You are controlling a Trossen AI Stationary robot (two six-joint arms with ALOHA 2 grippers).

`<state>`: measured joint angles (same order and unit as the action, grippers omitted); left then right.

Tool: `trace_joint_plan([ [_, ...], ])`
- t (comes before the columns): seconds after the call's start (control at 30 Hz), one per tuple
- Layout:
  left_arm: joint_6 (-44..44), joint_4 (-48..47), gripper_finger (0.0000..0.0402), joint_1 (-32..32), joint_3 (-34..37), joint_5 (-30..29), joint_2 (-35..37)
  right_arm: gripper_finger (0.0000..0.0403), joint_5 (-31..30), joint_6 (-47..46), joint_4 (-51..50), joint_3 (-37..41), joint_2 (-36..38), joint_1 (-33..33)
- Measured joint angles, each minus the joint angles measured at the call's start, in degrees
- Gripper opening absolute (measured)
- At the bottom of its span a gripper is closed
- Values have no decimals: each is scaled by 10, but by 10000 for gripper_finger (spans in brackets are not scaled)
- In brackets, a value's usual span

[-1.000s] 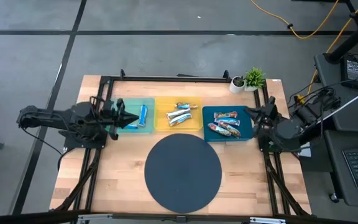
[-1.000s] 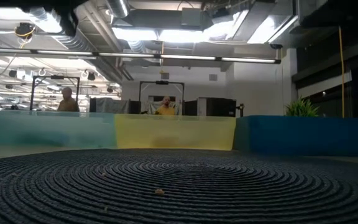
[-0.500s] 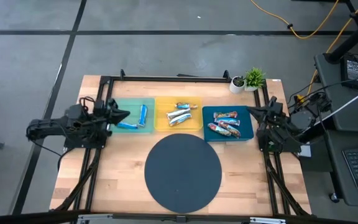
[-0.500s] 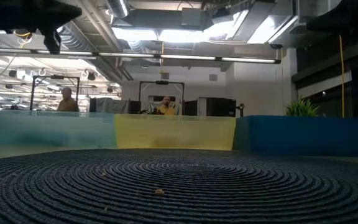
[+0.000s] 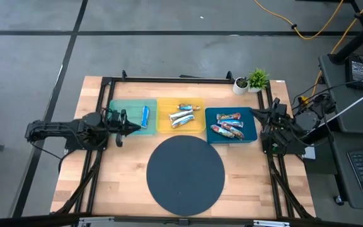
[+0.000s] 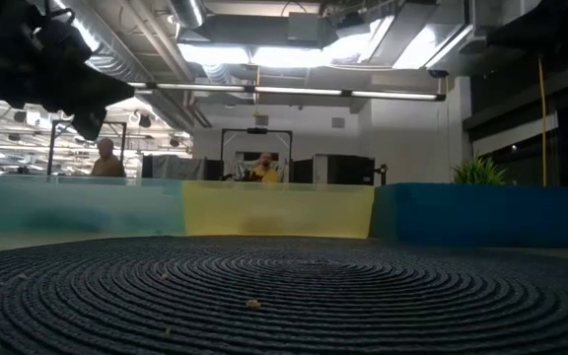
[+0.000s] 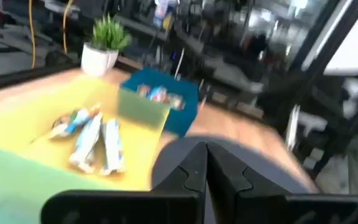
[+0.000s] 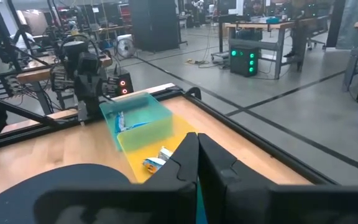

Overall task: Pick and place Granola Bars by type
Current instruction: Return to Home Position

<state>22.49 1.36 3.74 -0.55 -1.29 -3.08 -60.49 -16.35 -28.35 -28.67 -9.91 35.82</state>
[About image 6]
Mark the blue plastic bin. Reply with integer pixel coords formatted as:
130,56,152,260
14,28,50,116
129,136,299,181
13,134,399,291
370,182,568,250

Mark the round dark woven placemat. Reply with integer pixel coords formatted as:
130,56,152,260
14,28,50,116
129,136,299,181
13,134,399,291
0,235,568,355

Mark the grey covered equipment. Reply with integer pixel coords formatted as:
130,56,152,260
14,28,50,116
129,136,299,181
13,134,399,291
141,155,224,181

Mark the person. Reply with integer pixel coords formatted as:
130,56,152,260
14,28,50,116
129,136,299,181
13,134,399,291
90,137,126,178
247,151,281,183

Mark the grey ceiling unit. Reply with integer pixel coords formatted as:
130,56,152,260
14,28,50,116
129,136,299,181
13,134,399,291
287,12,337,48

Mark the long linear ceiling light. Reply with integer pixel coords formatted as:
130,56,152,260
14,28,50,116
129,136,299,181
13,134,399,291
125,78,447,103

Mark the black background cabinet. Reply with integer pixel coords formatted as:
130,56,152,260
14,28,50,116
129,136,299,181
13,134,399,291
291,154,377,186

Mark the black gantry frame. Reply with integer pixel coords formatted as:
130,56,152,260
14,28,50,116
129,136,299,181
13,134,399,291
46,119,128,178
220,127,294,183

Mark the yellow translucent plastic bin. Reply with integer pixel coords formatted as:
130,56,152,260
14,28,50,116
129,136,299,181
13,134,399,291
180,180,377,241

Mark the green potted plant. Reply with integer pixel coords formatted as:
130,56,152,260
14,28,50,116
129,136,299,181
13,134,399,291
451,155,510,187

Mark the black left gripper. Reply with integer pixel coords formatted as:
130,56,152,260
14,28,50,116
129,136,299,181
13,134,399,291
22,14,135,141

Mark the teal translucent plastic bin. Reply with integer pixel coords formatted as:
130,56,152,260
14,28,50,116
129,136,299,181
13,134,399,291
0,173,186,237

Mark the silver ventilation duct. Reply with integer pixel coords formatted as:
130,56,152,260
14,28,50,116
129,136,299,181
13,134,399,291
51,0,211,132

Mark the white ceiling vent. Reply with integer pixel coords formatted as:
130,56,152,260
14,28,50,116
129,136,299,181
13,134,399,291
470,0,541,31

